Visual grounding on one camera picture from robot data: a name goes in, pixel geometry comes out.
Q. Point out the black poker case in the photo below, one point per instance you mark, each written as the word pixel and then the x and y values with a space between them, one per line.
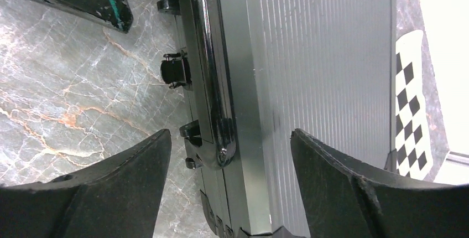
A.
pixel 252 71

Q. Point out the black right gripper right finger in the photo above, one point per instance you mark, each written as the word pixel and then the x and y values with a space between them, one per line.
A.
pixel 345 197

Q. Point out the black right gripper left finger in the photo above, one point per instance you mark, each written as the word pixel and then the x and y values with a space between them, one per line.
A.
pixel 117 197

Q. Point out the black white chessboard mat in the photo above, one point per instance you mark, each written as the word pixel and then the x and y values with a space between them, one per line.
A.
pixel 412 141

